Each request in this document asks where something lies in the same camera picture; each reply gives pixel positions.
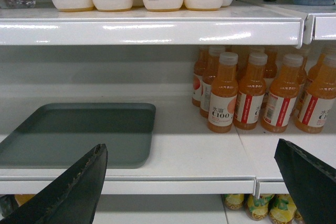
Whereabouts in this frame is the white upper shelf board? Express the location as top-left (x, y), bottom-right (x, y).
top-left (1, 2), bottom-right (306, 47)

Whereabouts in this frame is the orange juice bottle red label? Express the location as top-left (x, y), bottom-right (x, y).
top-left (233, 52), bottom-right (268, 130)

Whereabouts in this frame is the white shelf board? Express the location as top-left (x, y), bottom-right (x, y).
top-left (1, 2), bottom-right (306, 47)
top-left (1, 84), bottom-right (335, 195)

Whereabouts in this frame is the yellow green lemon drink bottle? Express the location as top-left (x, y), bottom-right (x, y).
top-left (245, 194), bottom-right (275, 221)

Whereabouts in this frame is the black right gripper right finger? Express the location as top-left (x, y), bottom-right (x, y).
top-left (274, 138), bottom-right (335, 223)

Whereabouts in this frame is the front orange juice bottle C100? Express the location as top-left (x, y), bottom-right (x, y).
top-left (207, 52), bottom-right (238, 133)

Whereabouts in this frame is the orange juice bottle far right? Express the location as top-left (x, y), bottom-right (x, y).
top-left (295, 55), bottom-right (335, 134)

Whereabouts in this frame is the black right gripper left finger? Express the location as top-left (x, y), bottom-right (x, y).
top-left (1, 144), bottom-right (108, 223)

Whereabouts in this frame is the white middle shelf board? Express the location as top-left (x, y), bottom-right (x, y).
top-left (1, 84), bottom-right (335, 195)

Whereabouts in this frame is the grey-silver rectangular tray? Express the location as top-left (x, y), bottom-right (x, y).
top-left (1, 103), bottom-right (156, 169)

